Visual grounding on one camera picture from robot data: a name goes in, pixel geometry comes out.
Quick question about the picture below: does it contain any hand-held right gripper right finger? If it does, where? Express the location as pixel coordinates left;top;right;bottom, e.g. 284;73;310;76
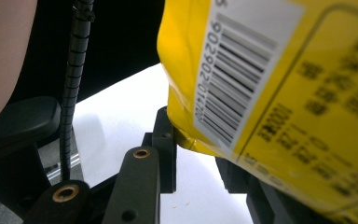
215;157;334;224

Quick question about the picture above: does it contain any left hand-held gripper cable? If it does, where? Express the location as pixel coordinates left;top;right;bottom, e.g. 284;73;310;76
59;0;96;182

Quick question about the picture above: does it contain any black chair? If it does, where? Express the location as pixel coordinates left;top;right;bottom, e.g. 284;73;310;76
0;96;62;200

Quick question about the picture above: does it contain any yellow spout pouch green cap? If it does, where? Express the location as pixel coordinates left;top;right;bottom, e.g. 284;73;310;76
157;0;358;224

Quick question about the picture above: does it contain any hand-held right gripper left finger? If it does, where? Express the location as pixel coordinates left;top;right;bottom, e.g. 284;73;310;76
102;106;178;224

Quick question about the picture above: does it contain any white paper sheet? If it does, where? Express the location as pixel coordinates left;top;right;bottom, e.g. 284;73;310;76
73;63;255;224

